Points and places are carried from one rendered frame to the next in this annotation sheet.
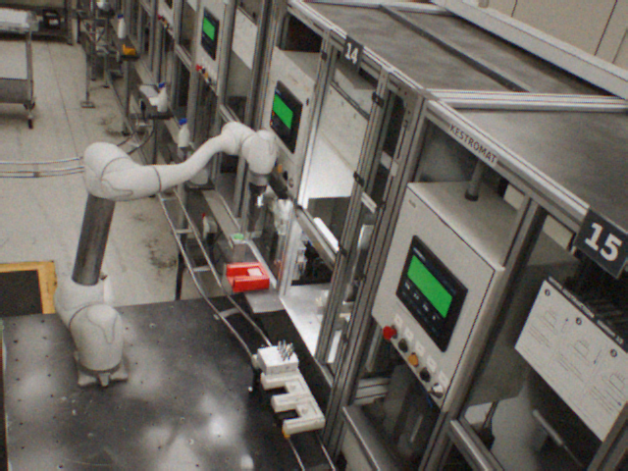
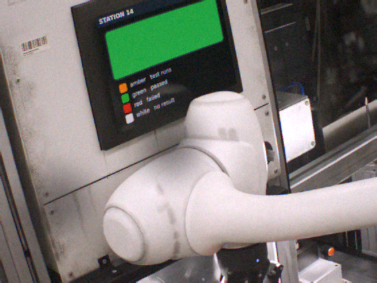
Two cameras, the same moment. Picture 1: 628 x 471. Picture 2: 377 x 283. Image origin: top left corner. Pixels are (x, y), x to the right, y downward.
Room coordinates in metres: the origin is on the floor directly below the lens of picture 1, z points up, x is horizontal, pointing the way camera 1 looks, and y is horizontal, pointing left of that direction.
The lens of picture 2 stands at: (2.54, 1.26, 1.86)
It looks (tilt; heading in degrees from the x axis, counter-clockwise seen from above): 19 degrees down; 263
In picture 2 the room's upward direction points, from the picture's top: 11 degrees counter-clockwise
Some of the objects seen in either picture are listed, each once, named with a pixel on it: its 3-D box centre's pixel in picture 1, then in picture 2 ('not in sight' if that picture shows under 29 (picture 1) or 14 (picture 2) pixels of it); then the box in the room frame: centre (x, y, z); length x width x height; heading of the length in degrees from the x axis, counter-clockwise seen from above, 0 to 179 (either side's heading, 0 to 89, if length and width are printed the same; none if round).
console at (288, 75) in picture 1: (310, 121); (104, 71); (2.52, 0.11, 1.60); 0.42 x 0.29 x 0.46; 29
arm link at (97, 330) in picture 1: (99, 333); not in sight; (1.89, 0.71, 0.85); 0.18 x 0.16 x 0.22; 46
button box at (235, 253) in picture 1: (238, 248); not in sight; (2.47, 0.31, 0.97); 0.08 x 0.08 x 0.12; 29
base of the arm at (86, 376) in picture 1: (101, 365); not in sight; (1.87, 0.69, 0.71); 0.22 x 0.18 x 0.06; 29
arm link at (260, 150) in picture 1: (261, 149); (221, 153); (2.39, 0.27, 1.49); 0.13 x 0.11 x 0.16; 46
